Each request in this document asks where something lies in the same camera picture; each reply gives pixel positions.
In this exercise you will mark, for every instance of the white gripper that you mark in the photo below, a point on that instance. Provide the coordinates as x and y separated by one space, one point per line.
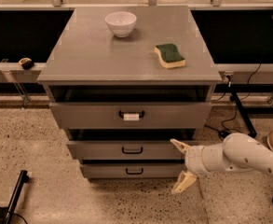
194 160

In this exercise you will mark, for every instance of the grey drawer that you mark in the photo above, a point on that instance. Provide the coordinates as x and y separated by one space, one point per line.
186 115
124 150
131 170

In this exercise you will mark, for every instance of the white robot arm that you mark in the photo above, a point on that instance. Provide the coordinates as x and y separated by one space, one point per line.
237 153

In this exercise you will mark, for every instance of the grey top drawer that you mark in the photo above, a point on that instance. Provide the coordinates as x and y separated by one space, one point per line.
186 115

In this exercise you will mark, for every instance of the grey bottom drawer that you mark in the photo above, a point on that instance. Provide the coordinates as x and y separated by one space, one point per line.
131 170

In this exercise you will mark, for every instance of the grey drawer cabinet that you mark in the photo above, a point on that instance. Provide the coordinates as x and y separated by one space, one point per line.
91 65

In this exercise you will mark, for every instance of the black stand leg right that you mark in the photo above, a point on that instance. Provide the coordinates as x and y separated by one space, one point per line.
252 132

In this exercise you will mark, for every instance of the black stand leg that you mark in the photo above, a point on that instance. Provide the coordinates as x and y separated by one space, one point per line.
22 179
252 132

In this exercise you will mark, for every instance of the green yellow sponge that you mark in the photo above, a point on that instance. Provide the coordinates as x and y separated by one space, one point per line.
169 56

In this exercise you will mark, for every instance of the white ceramic bowl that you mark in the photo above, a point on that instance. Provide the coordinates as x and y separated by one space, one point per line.
121 23

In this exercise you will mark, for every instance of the black stand leg left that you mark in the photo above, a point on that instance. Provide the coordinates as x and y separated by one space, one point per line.
22 179

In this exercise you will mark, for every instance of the black yellow tape measure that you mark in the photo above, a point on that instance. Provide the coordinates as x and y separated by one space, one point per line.
26 63

